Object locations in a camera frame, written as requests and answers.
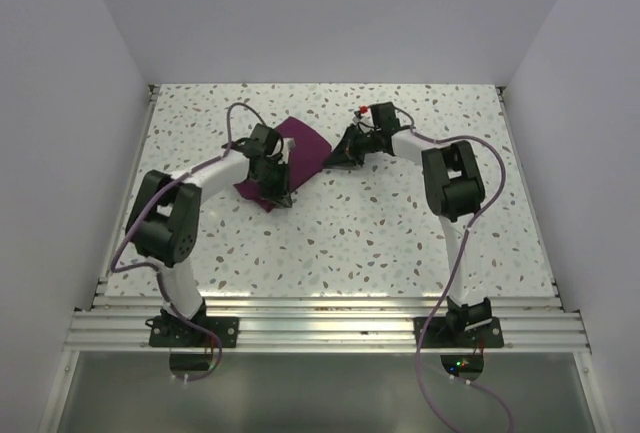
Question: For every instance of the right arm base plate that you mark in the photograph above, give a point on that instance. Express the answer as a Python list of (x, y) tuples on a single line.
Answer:
[(440, 336)]

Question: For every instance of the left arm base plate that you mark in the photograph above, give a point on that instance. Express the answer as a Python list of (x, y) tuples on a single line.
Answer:
[(169, 332)]

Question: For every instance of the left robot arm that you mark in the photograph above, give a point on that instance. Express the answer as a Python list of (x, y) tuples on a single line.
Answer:
[(164, 221)]

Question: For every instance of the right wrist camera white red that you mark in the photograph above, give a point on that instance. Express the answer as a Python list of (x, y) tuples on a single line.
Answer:
[(359, 116)]

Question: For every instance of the purple cloth mat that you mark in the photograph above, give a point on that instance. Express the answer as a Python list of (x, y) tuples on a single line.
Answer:
[(306, 159)]

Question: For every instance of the aluminium rail frame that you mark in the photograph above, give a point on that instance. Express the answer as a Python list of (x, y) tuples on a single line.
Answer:
[(327, 324)]

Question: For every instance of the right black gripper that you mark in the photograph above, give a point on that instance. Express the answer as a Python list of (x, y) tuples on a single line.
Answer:
[(345, 153)]

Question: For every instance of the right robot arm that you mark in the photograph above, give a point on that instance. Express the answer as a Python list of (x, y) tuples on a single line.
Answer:
[(455, 194)]

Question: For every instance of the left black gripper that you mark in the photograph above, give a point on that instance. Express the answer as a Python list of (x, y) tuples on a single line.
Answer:
[(280, 193)]

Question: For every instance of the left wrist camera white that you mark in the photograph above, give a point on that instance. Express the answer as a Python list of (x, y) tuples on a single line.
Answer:
[(288, 146)]

